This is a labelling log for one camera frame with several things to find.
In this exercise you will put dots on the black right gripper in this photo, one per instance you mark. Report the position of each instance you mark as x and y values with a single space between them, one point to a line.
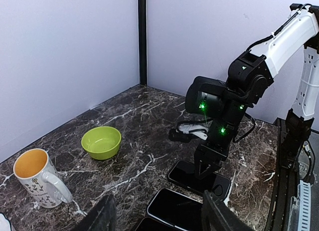
208 159

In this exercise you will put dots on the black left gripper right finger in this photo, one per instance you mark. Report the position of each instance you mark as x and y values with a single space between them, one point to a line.
216 216

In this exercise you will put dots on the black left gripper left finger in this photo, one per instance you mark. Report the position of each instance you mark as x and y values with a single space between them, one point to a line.
102 217

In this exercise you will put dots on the black phone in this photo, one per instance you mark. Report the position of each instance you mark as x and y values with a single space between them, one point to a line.
174 207
169 178

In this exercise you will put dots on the black smartphone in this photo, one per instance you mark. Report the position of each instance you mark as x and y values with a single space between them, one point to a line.
149 224

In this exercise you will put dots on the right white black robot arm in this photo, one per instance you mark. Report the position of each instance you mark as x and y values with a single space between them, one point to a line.
249 75

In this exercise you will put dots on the green bowl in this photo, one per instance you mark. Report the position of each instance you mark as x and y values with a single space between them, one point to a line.
101 143

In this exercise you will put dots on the white mug orange inside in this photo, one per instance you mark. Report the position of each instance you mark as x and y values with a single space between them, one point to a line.
36 172

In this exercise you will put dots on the white scalloped bowl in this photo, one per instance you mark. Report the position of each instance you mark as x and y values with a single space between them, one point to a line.
5 224

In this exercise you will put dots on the white slotted cable duct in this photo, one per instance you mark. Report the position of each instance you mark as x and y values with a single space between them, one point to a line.
304 220

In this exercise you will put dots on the right black frame post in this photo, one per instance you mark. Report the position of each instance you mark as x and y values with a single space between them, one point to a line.
142 29

